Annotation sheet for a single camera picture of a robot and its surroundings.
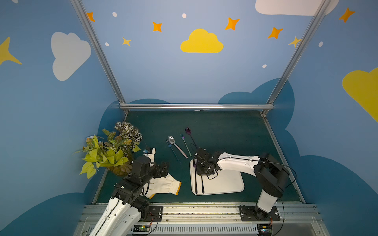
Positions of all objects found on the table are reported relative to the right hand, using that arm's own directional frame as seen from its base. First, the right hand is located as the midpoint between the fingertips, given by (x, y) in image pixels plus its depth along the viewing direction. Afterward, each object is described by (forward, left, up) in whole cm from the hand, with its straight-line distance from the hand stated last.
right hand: (200, 170), depth 89 cm
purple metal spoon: (+29, +9, 0) cm, 31 cm away
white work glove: (-9, +20, 0) cm, 22 cm away
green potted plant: (+1, +47, +17) cm, 50 cm away
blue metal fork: (+17, +22, 0) cm, 27 cm away
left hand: (-2, +21, +15) cm, 26 cm away
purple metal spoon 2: (-9, -2, -1) cm, 9 cm away
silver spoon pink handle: (+21, +21, +1) cm, 30 cm away
